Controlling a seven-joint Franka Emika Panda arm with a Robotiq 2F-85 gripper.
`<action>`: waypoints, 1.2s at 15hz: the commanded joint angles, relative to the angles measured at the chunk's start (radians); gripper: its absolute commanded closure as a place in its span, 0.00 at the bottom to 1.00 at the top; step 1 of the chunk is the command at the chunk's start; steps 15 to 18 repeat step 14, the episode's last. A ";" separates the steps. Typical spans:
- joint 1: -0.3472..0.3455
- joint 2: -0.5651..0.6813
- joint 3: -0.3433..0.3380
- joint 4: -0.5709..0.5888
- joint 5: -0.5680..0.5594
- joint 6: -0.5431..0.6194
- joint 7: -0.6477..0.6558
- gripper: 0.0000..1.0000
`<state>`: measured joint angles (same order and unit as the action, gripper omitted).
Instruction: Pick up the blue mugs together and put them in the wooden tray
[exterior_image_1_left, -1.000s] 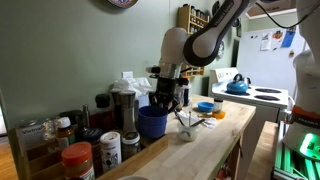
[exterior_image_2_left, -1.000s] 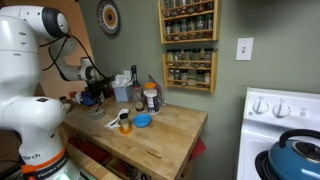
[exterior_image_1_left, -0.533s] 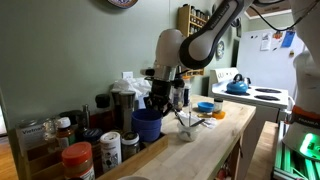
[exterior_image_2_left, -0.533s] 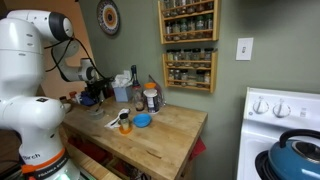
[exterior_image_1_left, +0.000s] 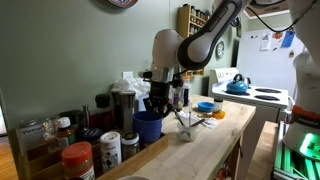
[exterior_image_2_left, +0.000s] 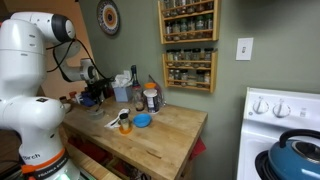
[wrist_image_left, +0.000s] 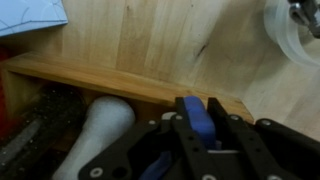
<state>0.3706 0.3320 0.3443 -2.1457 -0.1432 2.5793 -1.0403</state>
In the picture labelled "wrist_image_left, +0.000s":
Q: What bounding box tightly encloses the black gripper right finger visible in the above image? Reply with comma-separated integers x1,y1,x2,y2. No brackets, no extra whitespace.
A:
207,97,320,180

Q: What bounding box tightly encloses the wooden tray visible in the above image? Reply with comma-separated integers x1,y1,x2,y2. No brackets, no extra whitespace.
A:
0,51,255,180

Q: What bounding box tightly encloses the clear plastic container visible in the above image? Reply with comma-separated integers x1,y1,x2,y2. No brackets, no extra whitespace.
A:
262,0,320,69

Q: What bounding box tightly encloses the blue tissue box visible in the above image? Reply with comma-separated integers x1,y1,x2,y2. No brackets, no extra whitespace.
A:
0,0,70,38

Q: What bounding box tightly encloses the white grinder steel cap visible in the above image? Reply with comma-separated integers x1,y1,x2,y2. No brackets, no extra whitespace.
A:
50,95,137,180

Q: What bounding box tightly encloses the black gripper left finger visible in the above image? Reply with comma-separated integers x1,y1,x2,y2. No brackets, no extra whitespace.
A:
78,96,222,180

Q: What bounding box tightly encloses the dark pepper grinder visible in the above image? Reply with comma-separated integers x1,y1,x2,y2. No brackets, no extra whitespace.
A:
0,85,88,180

